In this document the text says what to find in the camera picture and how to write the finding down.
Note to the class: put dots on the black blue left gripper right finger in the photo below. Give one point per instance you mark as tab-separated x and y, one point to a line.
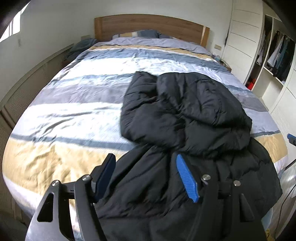
224	213

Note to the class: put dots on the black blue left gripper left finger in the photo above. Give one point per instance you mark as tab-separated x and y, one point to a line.
52	218

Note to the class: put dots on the black puffer jacket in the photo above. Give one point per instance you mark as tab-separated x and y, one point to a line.
189	114

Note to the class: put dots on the hanging clothes in wardrobe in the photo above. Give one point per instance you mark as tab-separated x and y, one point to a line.
279	52

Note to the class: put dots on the red item on shelf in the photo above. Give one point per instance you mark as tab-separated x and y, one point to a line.
250	83

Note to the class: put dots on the striped bed duvet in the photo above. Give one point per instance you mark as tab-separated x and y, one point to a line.
73	122

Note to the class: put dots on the white wardrobe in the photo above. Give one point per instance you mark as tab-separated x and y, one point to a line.
248	21

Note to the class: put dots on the wooden headboard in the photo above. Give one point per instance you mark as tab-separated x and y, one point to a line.
107	26

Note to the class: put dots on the dark blue folded blanket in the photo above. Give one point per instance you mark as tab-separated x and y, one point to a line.
80	47

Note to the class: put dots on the striped pillow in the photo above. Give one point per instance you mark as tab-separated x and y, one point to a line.
143	34

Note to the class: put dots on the window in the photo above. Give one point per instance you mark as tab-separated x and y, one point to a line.
14	26

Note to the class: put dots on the beige louvered wall cabinet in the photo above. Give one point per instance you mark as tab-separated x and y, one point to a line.
30	85

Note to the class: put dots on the beige wall socket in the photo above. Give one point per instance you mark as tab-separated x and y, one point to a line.
217	47

